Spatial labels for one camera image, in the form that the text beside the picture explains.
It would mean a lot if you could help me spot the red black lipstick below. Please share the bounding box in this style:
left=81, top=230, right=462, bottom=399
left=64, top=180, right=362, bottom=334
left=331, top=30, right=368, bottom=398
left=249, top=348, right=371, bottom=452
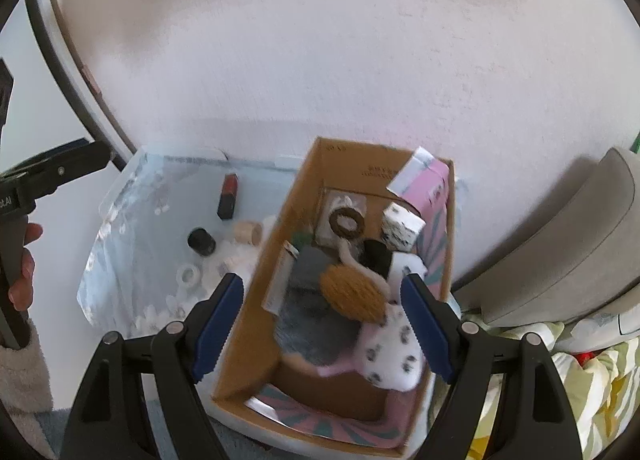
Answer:
left=217, top=173, right=239, bottom=220

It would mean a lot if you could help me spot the grey fluffy sock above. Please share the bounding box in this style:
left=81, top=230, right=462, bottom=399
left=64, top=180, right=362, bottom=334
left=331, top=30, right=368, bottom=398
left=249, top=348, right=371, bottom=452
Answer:
left=273, top=246, right=361, bottom=366

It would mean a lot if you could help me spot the pink fluffy sock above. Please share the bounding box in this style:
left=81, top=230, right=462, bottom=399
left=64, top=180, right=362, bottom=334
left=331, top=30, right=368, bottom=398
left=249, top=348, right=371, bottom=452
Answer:
left=291, top=357, right=355, bottom=379

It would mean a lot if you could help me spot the white fleece sleeve forearm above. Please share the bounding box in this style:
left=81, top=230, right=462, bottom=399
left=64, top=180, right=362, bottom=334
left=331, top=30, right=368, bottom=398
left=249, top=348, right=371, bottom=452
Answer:
left=0, top=320, right=55, bottom=459

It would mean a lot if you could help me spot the person's left hand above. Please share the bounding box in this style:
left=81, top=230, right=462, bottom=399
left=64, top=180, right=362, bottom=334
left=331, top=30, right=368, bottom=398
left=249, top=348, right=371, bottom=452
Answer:
left=8, top=223, right=43, bottom=312

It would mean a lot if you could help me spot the floral green yellow blanket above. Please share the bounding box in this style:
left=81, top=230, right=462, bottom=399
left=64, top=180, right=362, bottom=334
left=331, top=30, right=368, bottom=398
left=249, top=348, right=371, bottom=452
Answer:
left=462, top=314, right=639, bottom=459

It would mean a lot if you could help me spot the clear plastic tray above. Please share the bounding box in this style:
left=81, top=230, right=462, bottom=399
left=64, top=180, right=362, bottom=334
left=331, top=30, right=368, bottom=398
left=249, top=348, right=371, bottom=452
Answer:
left=75, top=142, right=302, bottom=341

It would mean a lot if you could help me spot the white paw print sock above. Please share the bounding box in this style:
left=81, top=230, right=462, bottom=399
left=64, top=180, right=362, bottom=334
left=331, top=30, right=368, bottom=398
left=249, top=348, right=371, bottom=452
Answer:
left=352, top=252, right=427, bottom=392

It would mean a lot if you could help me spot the black round cap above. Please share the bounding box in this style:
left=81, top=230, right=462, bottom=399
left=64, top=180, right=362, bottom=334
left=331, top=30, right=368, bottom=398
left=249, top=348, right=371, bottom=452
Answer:
left=186, top=227, right=217, bottom=258

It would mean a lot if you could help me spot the grey sofa cushion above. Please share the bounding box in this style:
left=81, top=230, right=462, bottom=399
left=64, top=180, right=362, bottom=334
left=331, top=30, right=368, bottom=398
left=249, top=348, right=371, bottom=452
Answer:
left=454, top=147, right=639, bottom=328

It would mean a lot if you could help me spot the beige small cylinder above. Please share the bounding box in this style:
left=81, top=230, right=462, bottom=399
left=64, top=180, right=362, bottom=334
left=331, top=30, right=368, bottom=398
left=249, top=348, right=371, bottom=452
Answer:
left=232, top=220, right=264, bottom=246

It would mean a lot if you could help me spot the cardboard box pink lining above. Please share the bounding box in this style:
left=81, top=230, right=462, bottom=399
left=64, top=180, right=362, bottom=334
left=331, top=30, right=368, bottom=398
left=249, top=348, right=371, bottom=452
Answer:
left=213, top=138, right=454, bottom=459

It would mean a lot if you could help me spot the brown fluffy brush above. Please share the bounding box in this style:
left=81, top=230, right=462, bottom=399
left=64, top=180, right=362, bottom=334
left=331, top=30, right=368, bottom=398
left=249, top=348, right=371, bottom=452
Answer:
left=320, top=239, right=392, bottom=324

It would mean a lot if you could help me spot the small white printed box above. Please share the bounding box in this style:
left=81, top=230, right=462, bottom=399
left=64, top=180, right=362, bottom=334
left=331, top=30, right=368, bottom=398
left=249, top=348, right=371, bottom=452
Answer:
left=381, top=202, right=425, bottom=253

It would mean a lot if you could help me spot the green packet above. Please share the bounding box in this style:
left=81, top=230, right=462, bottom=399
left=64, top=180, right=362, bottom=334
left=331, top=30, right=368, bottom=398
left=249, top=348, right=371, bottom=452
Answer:
left=630, top=133, right=640, bottom=154

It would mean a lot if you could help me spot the black curved table frame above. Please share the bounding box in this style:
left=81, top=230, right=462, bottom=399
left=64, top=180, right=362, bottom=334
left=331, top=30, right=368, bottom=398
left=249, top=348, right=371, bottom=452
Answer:
left=25, top=0, right=136, bottom=171

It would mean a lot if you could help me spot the brown scrunchie ring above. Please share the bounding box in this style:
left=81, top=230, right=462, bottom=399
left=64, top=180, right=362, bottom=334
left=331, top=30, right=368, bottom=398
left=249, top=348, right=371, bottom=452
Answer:
left=327, top=206, right=367, bottom=242

